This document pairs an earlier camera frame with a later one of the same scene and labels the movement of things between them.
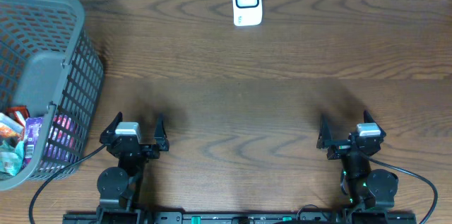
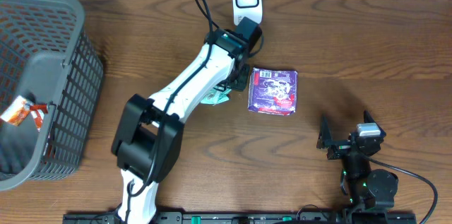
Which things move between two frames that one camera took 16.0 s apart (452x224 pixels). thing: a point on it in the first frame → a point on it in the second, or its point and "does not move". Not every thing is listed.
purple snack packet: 32,134 → 272,91
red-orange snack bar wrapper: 23,109 → 38,111
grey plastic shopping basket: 46,60 does not move
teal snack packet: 11,159 → 216,96
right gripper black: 340,148 does not move
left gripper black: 140,148 → 241,78
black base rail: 143,217 does not move
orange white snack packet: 10,127 → 17,112
